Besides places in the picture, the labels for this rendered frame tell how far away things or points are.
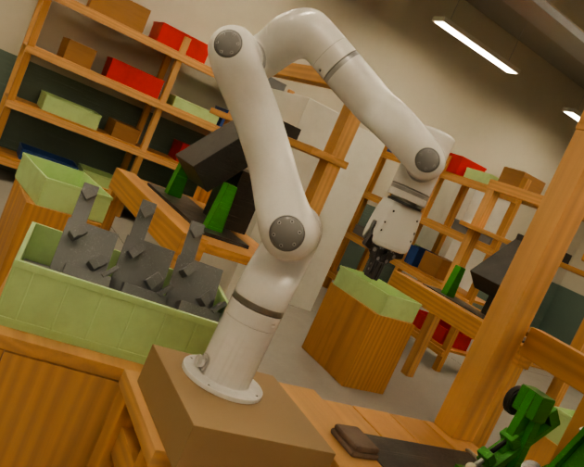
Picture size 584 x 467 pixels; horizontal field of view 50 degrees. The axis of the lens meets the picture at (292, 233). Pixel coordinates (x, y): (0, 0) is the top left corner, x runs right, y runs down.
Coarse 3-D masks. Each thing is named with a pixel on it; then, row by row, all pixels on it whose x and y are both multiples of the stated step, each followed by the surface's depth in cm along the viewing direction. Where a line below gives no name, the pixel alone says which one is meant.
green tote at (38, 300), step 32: (32, 224) 184; (32, 256) 189; (32, 288) 152; (64, 288) 154; (96, 288) 156; (0, 320) 152; (32, 320) 154; (64, 320) 156; (96, 320) 158; (128, 320) 160; (160, 320) 163; (192, 320) 165; (128, 352) 162; (192, 352) 168
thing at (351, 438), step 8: (336, 424) 143; (344, 424) 145; (336, 432) 143; (344, 432) 141; (352, 432) 142; (360, 432) 144; (344, 440) 140; (352, 440) 138; (360, 440) 140; (368, 440) 142; (352, 448) 137; (360, 448) 137; (368, 448) 138; (376, 448) 139; (352, 456) 136; (360, 456) 137; (368, 456) 138; (376, 456) 140
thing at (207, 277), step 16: (192, 224) 195; (192, 240) 194; (192, 256) 193; (176, 272) 190; (208, 272) 195; (176, 288) 190; (192, 288) 192; (208, 288) 194; (176, 304) 187; (192, 304) 185
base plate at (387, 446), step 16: (384, 448) 149; (400, 448) 153; (416, 448) 158; (432, 448) 163; (448, 448) 168; (384, 464) 140; (400, 464) 144; (416, 464) 148; (432, 464) 152; (448, 464) 157; (464, 464) 162
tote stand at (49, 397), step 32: (0, 288) 173; (0, 352) 148; (32, 352) 150; (64, 352) 153; (96, 352) 160; (0, 384) 150; (32, 384) 152; (64, 384) 154; (96, 384) 157; (0, 416) 152; (32, 416) 154; (64, 416) 156; (96, 416) 159; (0, 448) 154; (32, 448) 156; (64, 448) 158
